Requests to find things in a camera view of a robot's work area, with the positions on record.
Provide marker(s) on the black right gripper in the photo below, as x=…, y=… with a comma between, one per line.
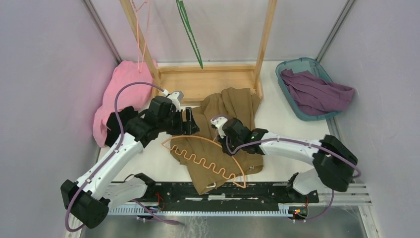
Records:
x=222, y=141

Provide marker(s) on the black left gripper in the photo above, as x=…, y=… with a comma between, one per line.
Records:
x=188, y=127

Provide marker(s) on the orange wavy hanger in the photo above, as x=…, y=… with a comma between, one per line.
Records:
x=203, y=162

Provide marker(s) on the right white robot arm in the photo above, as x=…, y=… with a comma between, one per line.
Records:
x=334, y=165

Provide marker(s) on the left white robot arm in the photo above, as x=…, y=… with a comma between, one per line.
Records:
x=90, y=198

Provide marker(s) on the green hanger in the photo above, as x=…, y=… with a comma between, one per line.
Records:
x=185, y=21

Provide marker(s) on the wooden clothes rack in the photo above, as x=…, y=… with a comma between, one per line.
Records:
x=197, y=83

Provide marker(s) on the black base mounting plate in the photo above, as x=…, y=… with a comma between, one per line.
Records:
x=257, y=196

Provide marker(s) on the black garment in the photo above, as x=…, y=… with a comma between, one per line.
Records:
x=113, y=130

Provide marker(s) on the pink garment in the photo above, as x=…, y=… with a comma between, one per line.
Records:
x=129, y=84

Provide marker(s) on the purple garment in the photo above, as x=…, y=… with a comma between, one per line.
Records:
x=315, y=96

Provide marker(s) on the teal plastic bin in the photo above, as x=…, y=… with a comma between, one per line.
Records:
x=299, y=65

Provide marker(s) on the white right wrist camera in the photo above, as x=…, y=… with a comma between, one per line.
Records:
x=218, y=122

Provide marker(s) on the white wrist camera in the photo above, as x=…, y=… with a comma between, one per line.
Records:
x=218, y=122
x=175, y=97

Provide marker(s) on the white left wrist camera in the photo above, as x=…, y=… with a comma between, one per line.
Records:
x=175, y=97

